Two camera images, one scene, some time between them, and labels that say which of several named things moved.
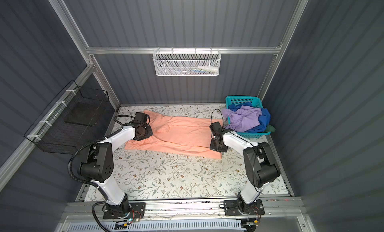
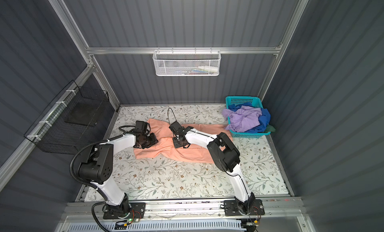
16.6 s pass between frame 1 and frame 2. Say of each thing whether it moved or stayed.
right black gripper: moved
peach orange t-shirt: moved
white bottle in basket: stayed
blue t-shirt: stayed
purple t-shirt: stayed
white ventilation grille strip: stayed
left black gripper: moved
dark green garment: stayed
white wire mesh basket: stayed
